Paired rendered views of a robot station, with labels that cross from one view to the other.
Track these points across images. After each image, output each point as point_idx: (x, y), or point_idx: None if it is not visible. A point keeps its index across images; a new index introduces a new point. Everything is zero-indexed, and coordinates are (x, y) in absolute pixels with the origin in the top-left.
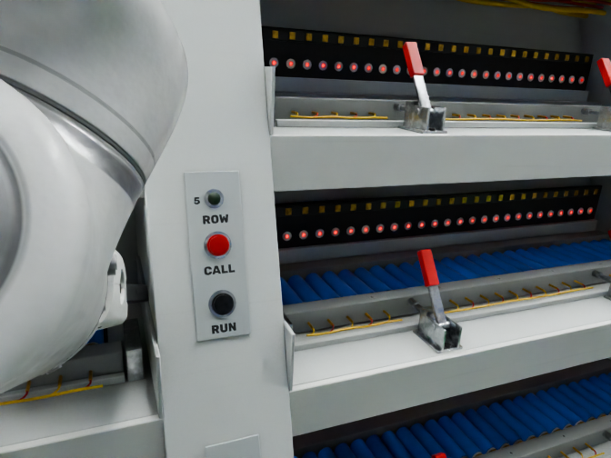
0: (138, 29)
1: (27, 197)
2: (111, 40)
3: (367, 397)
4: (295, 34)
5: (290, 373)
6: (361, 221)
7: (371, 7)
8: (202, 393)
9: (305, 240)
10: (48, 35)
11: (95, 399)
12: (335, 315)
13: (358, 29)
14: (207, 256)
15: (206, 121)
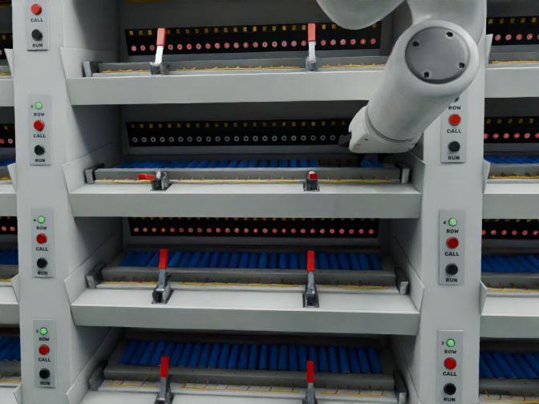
0: (479, 14)
1: (470, 51)
2: (472, 18)
3: (525, 206)
4: (492, 20)
5: (484, 183)
6: (524, 130)
7: None
8: (440, 186)
9: (486, 139)
10: (455, 18)
11: (390, 186)
12: (506, 171)
13: (534, 13)
14: (449, 124)
15: None
